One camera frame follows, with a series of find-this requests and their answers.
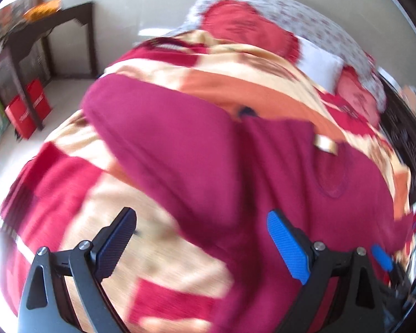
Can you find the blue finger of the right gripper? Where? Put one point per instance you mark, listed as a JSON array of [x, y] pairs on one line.
[[383, 259]]

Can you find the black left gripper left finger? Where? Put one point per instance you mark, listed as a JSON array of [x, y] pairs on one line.
[[46, 305]]

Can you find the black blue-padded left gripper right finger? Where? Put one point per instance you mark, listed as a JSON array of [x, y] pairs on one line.
[[356, 305]]

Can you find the maroon t-shirt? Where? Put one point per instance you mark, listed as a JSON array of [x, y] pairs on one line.
[[219, 177]]

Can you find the dark wooden headboard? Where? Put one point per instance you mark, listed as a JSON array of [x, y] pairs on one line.
[[399, 124]]

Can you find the red orange patterned bedspread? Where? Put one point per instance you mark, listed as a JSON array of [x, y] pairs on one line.
[[75, 184]]

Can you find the red pillow near headboard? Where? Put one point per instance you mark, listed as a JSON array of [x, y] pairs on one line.
[[361, 100]]

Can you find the white rectangular pillow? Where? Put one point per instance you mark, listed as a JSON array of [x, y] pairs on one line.
[[320, 66]]

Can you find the red box front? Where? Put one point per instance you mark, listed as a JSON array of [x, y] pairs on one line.
[[20, 118]]

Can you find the red box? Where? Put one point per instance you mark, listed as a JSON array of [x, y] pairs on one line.
[[38, 99], [20, 118]]

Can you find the red box rear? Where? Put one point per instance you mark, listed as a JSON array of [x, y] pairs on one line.
[[38, 99]]

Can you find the white floral pillow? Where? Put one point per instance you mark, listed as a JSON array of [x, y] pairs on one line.
[[308, 23]]

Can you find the dark wooden side table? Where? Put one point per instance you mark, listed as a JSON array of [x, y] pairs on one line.
[[20, 42]]

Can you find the red round pillow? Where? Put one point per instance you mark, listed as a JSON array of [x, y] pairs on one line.
[[236, 21]]

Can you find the orange object on table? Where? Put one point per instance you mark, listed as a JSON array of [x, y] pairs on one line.
[[42, 10]]

